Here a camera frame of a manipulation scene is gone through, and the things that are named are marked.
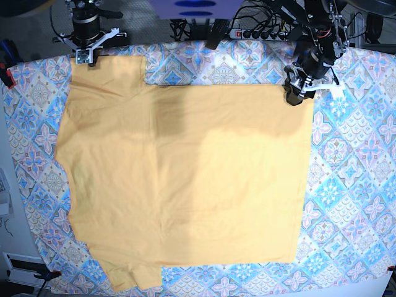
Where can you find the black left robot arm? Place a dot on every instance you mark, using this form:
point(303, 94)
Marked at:
point(323, 23)

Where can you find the yellow T-shirt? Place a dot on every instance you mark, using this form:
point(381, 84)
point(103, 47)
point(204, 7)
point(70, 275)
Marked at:
point(179, 176)

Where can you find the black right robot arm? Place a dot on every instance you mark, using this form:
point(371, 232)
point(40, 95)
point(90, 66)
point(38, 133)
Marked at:
point(87, 37)

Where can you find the black clamp bottom left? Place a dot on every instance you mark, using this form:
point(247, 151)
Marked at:
point(46, 275)

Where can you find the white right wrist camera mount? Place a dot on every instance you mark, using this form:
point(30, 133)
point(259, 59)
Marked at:
point(107, 40)

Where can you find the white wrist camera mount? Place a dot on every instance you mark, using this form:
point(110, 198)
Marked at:
point(336, 89)
point(107, 40)

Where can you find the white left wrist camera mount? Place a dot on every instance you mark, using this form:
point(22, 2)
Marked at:
point(336, 89)

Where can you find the blue base panel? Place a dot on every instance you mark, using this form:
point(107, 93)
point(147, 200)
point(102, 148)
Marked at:
point(196, 9)

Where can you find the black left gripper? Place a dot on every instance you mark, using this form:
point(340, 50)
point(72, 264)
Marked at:
point(297, 85)

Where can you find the black red table clamp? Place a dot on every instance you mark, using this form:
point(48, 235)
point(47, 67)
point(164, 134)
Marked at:
point(9, 58)

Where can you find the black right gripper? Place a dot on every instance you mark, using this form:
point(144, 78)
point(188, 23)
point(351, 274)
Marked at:
point(87, 56)

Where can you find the white power strip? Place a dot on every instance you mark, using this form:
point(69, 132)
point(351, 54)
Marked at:
point(242, 34)

